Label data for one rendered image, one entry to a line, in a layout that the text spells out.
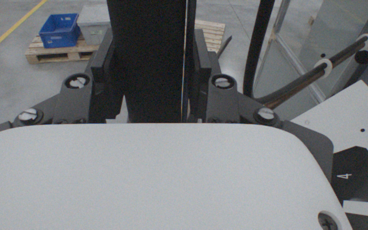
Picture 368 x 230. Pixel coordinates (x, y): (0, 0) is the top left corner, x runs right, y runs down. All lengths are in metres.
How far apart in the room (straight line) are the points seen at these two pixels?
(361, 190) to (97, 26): 3.03
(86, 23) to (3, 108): 1.34
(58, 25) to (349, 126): 3.73
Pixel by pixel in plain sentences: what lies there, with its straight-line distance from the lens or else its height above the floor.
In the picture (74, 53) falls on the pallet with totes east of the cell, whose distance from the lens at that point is 3.22.
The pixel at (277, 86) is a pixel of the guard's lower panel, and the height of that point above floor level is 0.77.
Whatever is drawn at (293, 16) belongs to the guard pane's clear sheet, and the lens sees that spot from 1.49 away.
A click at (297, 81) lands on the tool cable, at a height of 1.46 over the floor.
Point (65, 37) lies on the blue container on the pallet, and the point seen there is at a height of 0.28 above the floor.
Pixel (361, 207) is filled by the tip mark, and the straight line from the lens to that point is 0.29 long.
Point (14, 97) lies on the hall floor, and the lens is 2.99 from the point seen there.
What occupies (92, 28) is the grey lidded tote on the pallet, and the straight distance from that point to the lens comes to 3.13.
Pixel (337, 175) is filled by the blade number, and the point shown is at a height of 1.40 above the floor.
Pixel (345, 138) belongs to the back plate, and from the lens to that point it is 0.56.
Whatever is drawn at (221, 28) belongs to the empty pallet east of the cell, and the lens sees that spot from 3.69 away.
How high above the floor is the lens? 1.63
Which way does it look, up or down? 46 degrees down
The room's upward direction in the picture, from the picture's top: 4 degrees clockwise
